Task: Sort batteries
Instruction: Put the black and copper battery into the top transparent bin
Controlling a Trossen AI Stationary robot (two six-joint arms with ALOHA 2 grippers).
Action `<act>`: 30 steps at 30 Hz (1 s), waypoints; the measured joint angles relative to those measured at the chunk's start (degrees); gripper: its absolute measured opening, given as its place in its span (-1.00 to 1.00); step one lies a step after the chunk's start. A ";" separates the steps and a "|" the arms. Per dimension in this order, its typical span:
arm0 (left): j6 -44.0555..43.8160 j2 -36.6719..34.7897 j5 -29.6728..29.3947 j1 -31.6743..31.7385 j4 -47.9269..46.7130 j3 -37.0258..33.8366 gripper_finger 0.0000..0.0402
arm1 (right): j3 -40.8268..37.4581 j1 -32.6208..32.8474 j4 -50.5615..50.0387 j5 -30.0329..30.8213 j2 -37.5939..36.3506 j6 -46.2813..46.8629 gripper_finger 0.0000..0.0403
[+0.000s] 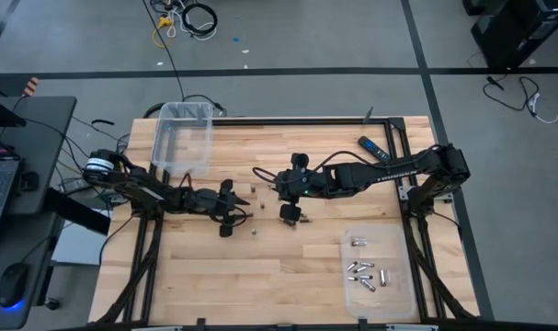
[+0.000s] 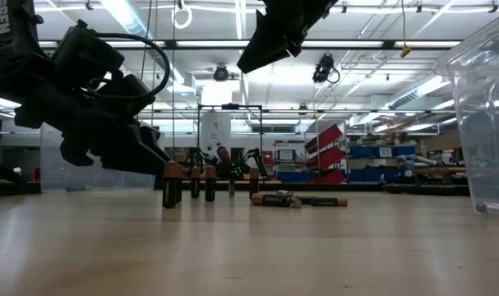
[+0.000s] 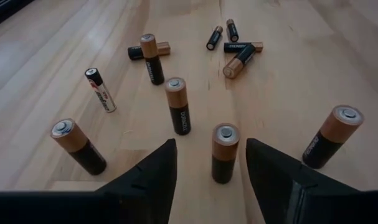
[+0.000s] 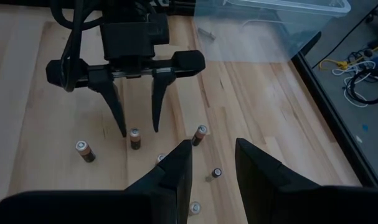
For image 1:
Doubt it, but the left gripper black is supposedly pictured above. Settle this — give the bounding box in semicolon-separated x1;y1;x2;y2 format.
198;179;251;238

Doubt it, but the small black box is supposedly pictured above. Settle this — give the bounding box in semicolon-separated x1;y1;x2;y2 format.
19;170;40;192

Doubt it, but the yellow floor cable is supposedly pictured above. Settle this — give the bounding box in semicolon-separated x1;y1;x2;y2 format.
150;16;175;50

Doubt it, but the long black floor cable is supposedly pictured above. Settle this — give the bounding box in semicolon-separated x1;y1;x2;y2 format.
142;0;187;101

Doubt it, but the black side desk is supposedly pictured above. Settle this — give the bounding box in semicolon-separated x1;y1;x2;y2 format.
0;95;77;331

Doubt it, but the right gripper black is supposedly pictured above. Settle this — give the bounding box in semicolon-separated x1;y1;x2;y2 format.
276;153;328;223

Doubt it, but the white cable with adapter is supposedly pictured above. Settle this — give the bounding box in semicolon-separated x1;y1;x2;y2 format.
529;91;558;125

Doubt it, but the black computer case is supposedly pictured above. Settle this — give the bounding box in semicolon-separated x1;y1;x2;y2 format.
461;0;558;70

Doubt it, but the black flat panel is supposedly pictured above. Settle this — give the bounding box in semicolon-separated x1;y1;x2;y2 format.
42;188;112;236

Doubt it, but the black cable coil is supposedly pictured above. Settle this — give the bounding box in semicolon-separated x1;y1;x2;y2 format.
181;2;219;37

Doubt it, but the white board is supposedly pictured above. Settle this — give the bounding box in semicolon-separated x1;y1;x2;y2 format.
51;220;106;267

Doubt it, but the black cable loop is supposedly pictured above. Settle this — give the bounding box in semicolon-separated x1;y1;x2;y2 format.
142;94;228;120

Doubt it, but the black flat monitor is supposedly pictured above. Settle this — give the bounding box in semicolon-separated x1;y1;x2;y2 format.
0;93;28;129

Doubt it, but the clear plastic bin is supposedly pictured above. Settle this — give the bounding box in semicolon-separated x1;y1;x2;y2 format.
150;100;215;172
340;223;420;324

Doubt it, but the black cable with plug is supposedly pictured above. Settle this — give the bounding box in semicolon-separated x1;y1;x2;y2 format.
483;75;541;112

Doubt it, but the black computer mouse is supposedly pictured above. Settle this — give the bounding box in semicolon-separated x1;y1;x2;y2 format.
0;262;30;310

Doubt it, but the black remote control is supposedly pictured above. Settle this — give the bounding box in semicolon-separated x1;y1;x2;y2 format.
357;135;393;165

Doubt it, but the grey power adapter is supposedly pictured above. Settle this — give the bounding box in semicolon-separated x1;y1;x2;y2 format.
59;177;94;194

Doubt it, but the white floor cable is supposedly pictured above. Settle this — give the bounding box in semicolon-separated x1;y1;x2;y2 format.
165;8;215;42

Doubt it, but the black aluminium table frame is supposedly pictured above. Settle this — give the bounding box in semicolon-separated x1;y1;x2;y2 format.
94;117;480;331

